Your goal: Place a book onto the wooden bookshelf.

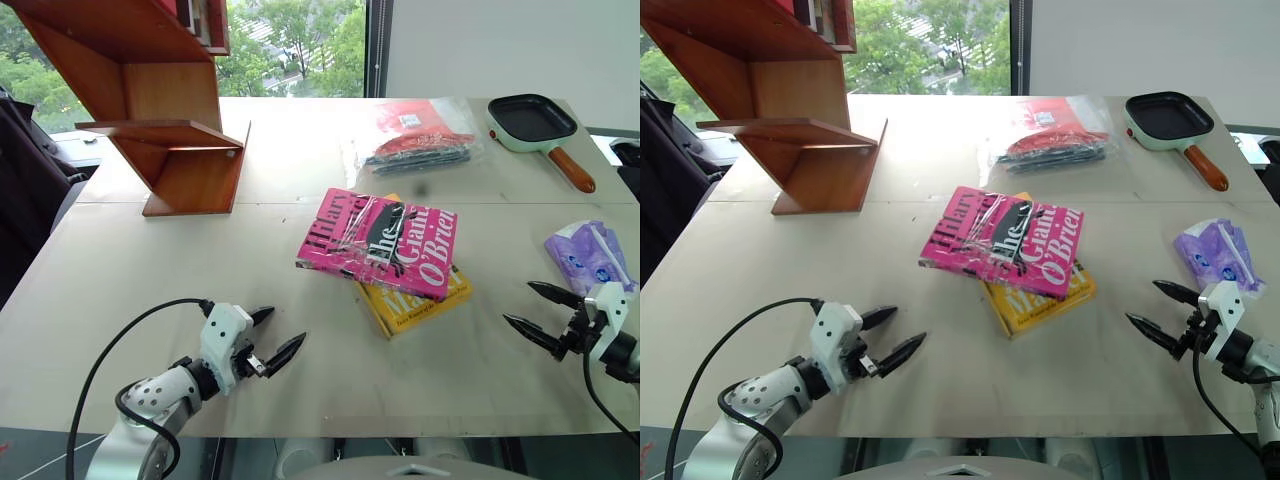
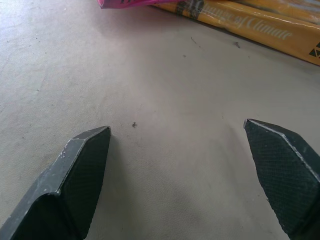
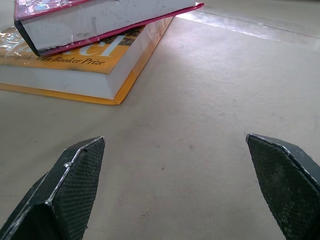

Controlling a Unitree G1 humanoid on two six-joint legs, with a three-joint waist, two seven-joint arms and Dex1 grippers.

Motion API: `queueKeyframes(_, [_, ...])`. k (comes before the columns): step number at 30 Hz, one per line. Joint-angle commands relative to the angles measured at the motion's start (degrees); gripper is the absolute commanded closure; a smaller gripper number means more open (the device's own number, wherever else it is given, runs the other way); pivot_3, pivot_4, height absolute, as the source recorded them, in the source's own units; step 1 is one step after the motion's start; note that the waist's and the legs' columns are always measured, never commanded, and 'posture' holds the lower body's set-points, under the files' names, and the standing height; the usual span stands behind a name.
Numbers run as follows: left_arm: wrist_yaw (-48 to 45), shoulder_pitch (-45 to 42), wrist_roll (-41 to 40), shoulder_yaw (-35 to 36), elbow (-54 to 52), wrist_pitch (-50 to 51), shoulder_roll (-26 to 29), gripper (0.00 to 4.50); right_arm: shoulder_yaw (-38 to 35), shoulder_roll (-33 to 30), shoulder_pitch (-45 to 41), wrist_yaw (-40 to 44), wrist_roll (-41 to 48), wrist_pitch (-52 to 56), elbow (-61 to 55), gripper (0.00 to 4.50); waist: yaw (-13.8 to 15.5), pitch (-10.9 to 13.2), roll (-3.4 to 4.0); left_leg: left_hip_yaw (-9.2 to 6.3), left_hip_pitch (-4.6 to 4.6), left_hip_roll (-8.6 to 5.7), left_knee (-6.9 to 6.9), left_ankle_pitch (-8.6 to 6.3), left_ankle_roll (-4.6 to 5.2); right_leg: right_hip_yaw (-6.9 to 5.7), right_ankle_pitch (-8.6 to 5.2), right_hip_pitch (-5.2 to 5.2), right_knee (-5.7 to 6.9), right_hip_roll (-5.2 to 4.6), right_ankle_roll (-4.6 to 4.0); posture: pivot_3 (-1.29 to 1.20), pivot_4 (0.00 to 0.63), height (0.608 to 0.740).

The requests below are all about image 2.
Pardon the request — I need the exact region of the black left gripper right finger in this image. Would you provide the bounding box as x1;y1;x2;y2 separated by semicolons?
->
243;118;320;240

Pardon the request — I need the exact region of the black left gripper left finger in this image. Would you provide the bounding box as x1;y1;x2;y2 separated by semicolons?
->
0;125;112;240

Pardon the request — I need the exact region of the yellow Change of Climate book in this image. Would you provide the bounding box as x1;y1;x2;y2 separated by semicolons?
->
147;0;320;67

